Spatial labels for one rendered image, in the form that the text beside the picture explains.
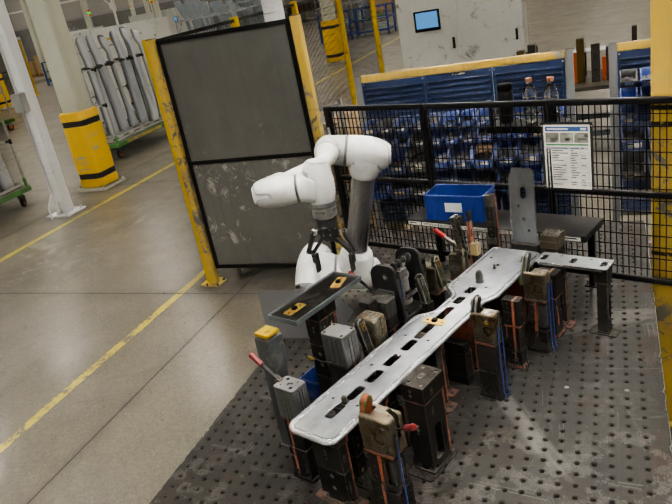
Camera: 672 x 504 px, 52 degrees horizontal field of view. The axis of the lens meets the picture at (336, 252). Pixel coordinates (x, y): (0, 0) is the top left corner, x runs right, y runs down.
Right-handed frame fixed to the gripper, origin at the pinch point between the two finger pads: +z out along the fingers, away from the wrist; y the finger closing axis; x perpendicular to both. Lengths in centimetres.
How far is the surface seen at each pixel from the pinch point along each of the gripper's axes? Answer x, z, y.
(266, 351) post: -39.0, 11.8, -12.5
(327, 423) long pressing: -60, 22, 16
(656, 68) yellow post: 86, -43, 110
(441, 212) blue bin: 92, 15, 17
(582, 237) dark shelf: 68, 19, 82
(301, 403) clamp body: -52, 22, 4
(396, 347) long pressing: -17.3, 22.1, 24.9
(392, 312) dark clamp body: 2.3, 19.3, 18.2
